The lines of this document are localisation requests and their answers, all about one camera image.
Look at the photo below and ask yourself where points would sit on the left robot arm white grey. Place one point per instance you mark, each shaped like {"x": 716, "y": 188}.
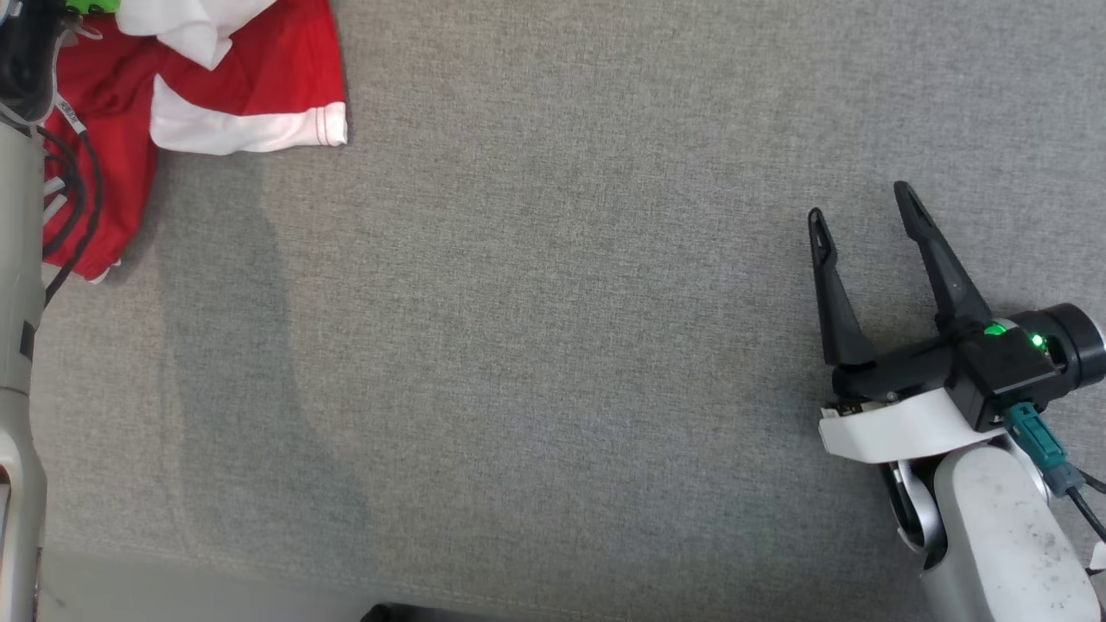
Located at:
{"x": 17, "y": 259}

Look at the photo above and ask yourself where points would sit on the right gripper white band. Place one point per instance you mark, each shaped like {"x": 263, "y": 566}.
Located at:
{"x": 907, "y": 423}

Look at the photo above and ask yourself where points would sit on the red basketball jersey number 23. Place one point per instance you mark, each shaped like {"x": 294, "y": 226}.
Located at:
{"x": 104, "y": 173}

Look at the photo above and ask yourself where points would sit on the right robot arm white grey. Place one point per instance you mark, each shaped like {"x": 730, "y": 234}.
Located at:
{"x": 1002, "y": 536}

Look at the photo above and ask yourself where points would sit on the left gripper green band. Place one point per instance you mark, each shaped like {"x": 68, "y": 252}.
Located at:
{"x": 26, "y": 52}

